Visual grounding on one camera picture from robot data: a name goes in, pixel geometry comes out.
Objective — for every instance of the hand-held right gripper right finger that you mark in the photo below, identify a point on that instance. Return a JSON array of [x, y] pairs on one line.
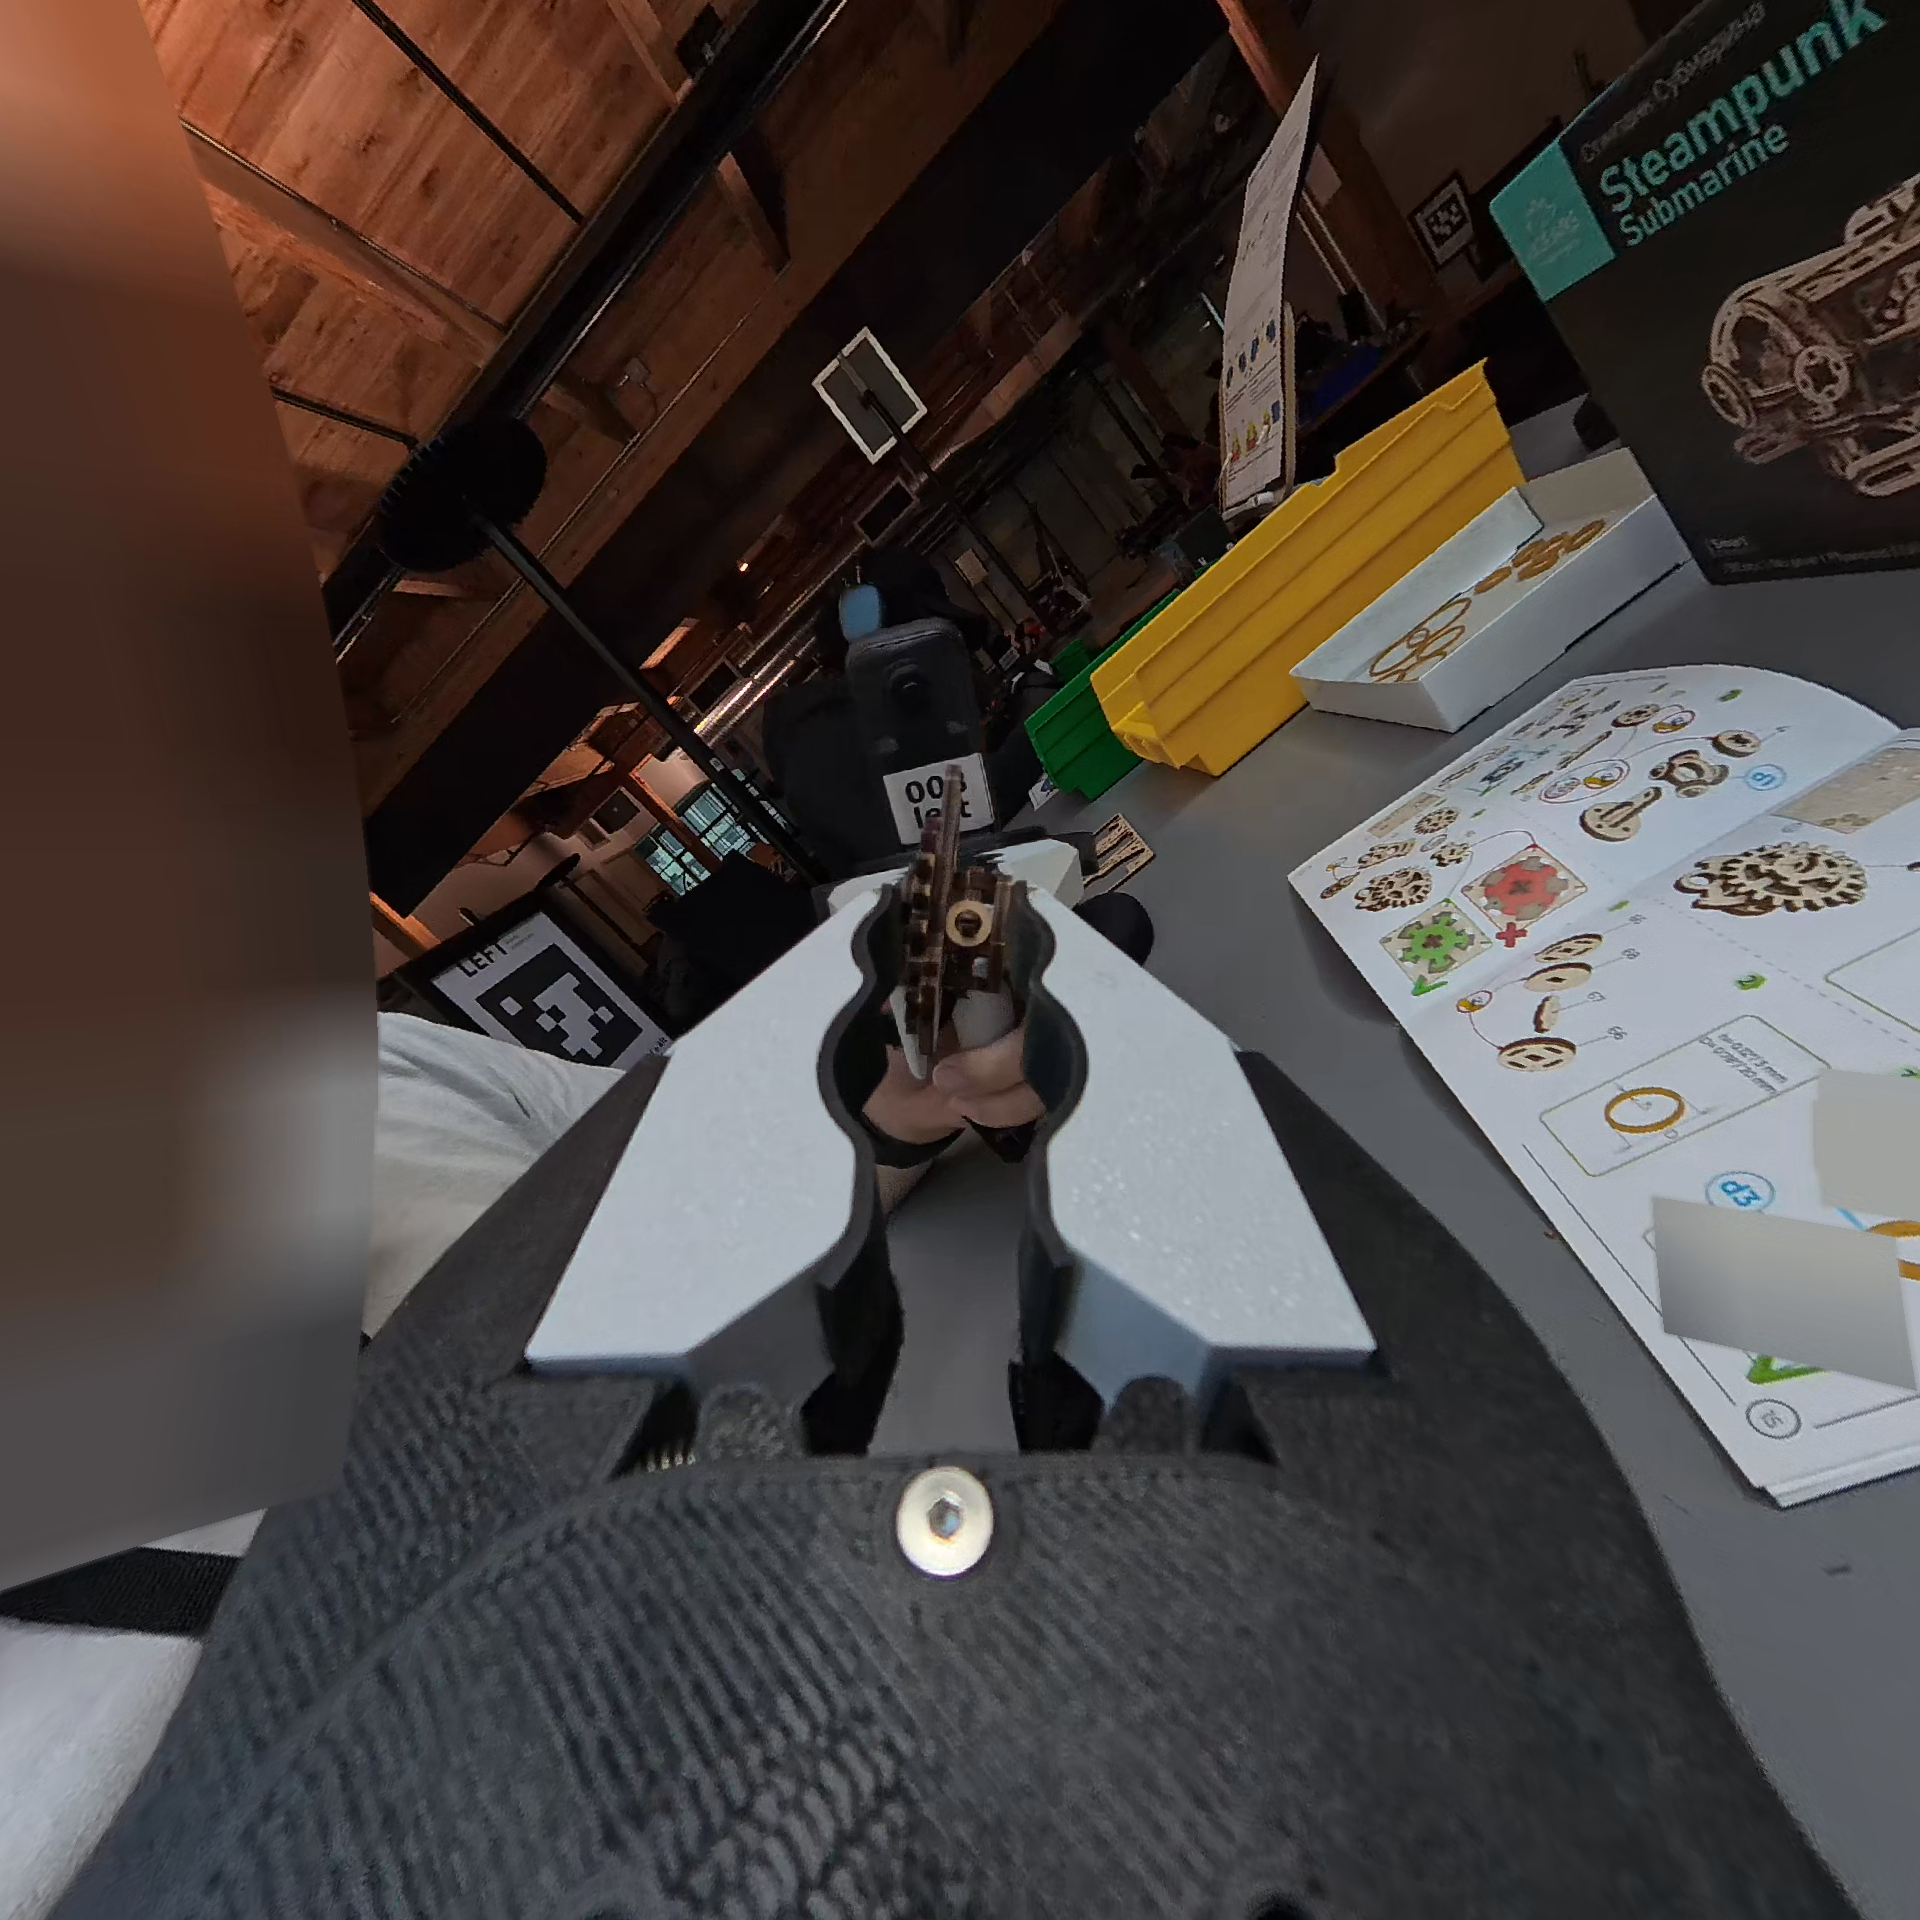
[[1184, 1202]]

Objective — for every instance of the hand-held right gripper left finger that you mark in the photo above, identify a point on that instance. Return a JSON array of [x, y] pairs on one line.
[[704, 1202]]

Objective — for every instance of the square ceiling light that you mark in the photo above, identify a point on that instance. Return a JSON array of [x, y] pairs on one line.
[[870, 394]]

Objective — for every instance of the black white marker placard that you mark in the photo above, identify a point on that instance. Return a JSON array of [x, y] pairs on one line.
[[556, 998]]

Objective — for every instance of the illustrated instruction booklet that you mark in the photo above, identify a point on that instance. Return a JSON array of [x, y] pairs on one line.
[[1589, 961]]

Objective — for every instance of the wooden gear assembly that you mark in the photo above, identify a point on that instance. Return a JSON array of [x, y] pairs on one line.
[[960, 923]]

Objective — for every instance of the small square marker tag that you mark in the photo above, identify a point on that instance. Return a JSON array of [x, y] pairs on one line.
[[1445, 222]]

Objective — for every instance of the green plastic bin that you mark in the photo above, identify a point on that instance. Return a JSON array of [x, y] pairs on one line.
[[1080, 735]]

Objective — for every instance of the printed paper poster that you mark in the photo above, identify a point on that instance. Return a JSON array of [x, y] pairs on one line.
[[1268, 300]]

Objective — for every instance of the laser-cut wooden parts sheet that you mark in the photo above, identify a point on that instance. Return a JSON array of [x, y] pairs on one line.
[[1124, 849]]

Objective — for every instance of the white shirt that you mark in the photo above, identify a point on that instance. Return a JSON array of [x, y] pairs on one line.
[[480, 1141]]

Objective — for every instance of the black model kit box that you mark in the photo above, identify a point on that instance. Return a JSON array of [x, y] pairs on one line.
[[1771, 331]]

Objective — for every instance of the person's left hand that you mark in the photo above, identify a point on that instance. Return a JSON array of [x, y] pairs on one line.
[[960, 1102]]

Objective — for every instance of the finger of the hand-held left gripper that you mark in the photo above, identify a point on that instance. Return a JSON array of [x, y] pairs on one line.
[[1053, 869], [840, 897]]

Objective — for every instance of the white cardboard tray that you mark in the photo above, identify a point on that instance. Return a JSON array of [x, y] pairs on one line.
[[1500, 662]]

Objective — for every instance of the pile of tan rubber rings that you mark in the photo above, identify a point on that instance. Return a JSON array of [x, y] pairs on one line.
[[1425, 639]]

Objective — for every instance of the yellow plastic bin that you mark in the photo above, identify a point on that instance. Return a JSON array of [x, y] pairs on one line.
[[1291, 617]]

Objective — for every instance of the black round ceiling fixture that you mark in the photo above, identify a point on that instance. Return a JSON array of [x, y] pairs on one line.
[[459, 494]]

